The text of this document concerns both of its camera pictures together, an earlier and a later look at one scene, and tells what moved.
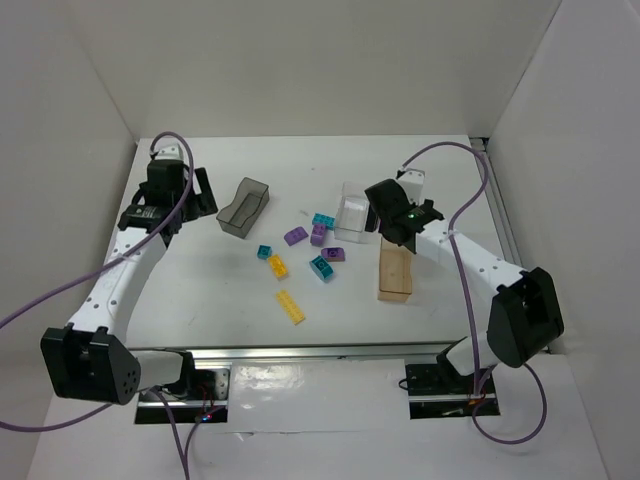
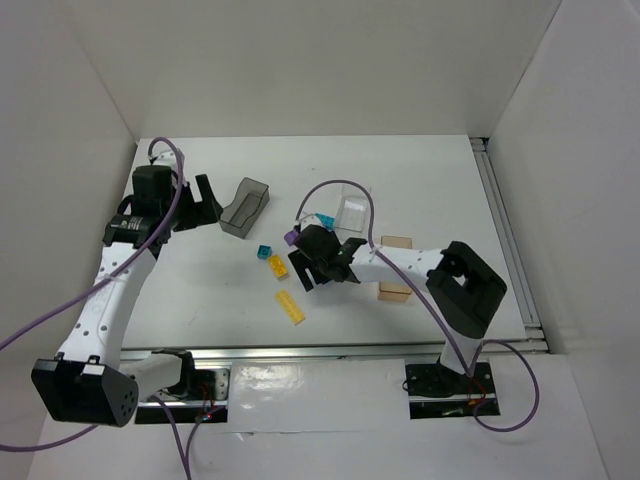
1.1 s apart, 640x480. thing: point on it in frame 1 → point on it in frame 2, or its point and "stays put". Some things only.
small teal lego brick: [264, 251] stays put
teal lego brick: [324, 219] stays put
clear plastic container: [351, 216] stays put
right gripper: [386, 198] → [310, 265]
